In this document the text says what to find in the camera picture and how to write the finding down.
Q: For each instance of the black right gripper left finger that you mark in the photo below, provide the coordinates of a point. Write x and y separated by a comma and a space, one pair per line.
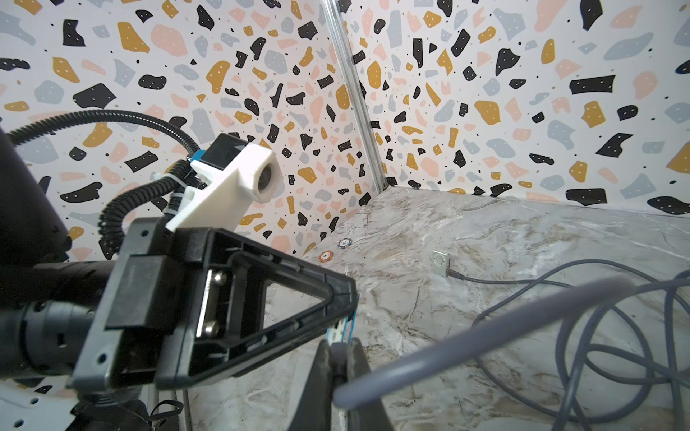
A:
314, 411

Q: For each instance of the blue mp3 player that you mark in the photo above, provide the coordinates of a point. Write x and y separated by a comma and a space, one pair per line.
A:
342, 331

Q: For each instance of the round sticker white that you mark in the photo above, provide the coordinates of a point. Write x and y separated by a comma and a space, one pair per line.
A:
345, 243

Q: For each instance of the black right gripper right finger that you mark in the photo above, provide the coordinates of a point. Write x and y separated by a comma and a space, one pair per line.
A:
370, 414

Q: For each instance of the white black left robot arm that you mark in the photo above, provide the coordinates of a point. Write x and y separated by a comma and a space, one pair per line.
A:
32, 233

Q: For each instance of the silver mp3 player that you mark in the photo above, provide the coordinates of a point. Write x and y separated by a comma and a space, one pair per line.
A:
440, 263

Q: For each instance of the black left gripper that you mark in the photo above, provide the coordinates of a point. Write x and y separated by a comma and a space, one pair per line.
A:
102, 324

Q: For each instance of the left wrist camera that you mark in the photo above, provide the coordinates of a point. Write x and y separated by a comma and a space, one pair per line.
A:
237, 174

